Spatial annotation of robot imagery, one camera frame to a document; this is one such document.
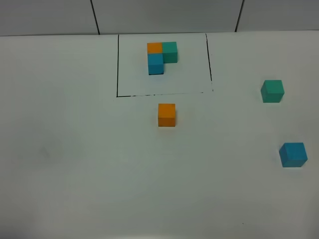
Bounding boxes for blue template cube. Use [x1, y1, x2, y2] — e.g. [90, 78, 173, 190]
[148, 53, 164, 75]

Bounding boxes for green template cube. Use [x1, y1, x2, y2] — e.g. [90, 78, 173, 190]
[162, 42, 178, 64]

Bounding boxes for orange template cube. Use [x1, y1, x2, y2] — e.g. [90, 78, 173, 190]
[147, 42, 163, 54]

